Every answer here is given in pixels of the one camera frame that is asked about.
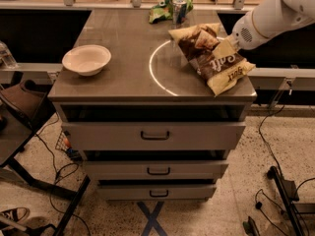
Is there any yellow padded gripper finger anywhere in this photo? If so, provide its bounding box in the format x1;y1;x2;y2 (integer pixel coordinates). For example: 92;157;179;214
213;36;237;59

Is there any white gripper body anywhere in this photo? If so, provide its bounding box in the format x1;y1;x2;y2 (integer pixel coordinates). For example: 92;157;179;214
231;12;263;50

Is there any brown chip bag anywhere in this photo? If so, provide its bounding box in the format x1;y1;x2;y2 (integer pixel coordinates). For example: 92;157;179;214
169;24;255;96

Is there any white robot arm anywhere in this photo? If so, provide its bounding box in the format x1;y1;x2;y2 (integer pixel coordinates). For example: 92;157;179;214
213;0;315;59

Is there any green chip bag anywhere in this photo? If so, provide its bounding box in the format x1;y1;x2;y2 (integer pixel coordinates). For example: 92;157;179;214
149;0;193;24

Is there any white paper bowl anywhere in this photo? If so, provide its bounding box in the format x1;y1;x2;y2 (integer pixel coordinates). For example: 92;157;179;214
62;44;111;77

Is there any silver drink can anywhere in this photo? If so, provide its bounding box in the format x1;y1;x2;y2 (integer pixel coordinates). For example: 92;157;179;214
171;0;187;25

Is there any top grey drawer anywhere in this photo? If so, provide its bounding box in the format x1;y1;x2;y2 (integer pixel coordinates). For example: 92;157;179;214
62;122;245;150

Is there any grey drawer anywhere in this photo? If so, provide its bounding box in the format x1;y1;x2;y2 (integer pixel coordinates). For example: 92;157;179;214
98;184;217;201
84;160;227;180
62;122;245;150

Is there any grey drawer cabinet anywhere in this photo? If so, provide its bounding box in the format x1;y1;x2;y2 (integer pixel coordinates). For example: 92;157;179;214
49;9;256;189

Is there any black metal stand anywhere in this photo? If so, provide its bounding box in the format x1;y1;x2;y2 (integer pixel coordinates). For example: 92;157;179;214
242;165;315;236

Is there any middle grey drawer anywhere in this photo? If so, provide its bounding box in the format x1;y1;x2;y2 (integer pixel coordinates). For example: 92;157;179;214
84;160;227;180

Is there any bottom grey drawer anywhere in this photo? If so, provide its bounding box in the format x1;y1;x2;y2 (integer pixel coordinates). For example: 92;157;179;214
98;184;217;201

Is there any blue tape cross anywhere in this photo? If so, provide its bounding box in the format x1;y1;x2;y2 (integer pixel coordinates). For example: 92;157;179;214
137;202;167;236

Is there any brown chair seat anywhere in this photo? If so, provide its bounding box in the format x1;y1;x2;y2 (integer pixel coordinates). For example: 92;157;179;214
0;80;51;124

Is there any clear plastic water bottle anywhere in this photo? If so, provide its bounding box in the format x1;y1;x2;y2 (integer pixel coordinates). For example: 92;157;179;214
0;41;18;69

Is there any black and white sneaker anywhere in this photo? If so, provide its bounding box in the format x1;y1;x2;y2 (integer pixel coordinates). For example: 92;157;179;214
0;207;30;230

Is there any black floor cable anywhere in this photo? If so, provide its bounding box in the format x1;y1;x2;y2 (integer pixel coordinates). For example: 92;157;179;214
257;105;285;174

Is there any wire basket with items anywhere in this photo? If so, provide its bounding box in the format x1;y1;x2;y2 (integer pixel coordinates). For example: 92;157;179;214
55;132;81;161

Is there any black table frame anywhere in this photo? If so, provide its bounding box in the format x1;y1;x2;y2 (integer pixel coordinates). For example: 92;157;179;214
0;107;90;236

